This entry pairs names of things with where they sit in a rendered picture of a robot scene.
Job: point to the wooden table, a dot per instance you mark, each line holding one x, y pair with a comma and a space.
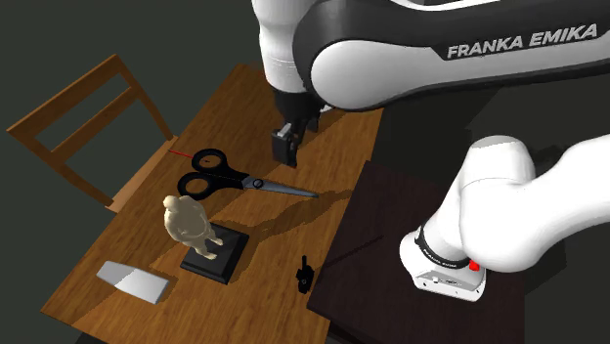
267, 305

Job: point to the wooden chair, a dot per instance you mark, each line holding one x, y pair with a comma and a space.
57, 143

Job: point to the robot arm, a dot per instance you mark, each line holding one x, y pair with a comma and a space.
381, 71

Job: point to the beige figure on black base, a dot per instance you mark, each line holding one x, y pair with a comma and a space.
190, 224

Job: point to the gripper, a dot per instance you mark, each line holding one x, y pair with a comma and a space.
295, 107

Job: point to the grey wedge block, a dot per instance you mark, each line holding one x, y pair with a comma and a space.
136, 282

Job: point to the small black object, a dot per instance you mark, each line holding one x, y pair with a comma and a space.
304, 276

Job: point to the thin red stick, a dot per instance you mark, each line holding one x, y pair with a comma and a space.
180, 153

